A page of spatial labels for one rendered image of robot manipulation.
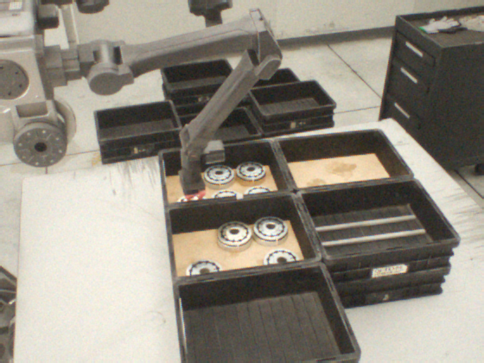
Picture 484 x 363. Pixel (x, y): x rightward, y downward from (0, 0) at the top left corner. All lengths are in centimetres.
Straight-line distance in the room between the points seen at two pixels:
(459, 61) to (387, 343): 170
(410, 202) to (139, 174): 102
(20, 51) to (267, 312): 86
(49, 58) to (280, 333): 85
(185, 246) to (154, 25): 310
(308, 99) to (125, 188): 136
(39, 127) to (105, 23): 298
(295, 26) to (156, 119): 226
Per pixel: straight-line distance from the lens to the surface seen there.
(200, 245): 164
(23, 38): 128
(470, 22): 325
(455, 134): 319
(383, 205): 181
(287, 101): 306
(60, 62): 123
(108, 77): 123
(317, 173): 193
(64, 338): 165
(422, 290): 173
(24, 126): 158
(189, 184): 165
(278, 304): 148
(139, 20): 451
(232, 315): 146
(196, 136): 150
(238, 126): 303
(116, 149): 264
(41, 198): 214
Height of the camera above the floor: 196
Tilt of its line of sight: 38 degrees down
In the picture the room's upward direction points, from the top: straight up
